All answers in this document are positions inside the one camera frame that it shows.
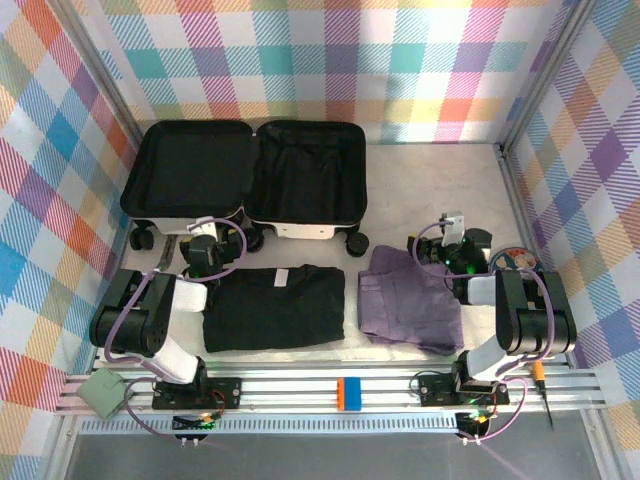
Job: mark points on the purple shorts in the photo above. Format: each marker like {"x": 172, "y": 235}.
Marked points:
{"x": 400, "y": 305}

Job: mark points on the white suitcase with black wheels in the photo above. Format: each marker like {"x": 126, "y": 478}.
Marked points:
{"x": 200, "y": 170}

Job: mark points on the black shirt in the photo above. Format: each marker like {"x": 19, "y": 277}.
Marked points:
{"x": 280, "y": 315}

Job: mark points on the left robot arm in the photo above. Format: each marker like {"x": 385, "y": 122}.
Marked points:
{"x": 125, "y": 320}

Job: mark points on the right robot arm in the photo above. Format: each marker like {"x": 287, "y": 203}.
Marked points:
{"x": 530, "y": 320}

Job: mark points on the round picture plate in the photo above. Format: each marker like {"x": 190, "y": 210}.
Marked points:
{"x": 515, "y": 260}

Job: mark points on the orange and blue block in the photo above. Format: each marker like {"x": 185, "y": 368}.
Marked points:
{"x": 350, "y": 395}

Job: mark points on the right controller board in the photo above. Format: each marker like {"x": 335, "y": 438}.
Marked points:
{"x": 472, "y": 422}

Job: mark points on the controller board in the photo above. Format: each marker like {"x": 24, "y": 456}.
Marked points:
{"x": 472, "y": 422}
{"x": 192, "y": 425}

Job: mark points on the left controller board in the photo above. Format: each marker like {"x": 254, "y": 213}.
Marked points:
{"x": 192, "y": 425}

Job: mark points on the grey-green square box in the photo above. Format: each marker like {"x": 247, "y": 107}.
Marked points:
{"x": 102, "y": 395}

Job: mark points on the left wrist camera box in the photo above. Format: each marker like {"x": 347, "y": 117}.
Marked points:
{"x": 202, "y": 230}

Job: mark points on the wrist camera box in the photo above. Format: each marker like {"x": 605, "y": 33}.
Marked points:
{"x": 202, "y": 230}
{"x": 454, "y": 227}

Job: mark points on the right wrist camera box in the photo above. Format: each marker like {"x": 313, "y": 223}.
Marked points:
{"x": 454, "y": 227}

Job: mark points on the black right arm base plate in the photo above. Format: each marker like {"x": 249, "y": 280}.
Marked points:
{"x": 435, "y": 392}

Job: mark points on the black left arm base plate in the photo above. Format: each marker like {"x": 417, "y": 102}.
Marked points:
{"x": 227, "y": 392}

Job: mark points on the aluminium mounting rail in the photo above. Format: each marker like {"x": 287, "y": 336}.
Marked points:
{"x": 300, "y": 395}

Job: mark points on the aluminium corner post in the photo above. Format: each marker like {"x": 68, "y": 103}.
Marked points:
{"x": 104, "y": 75}
{"x": 545, "y": 75}

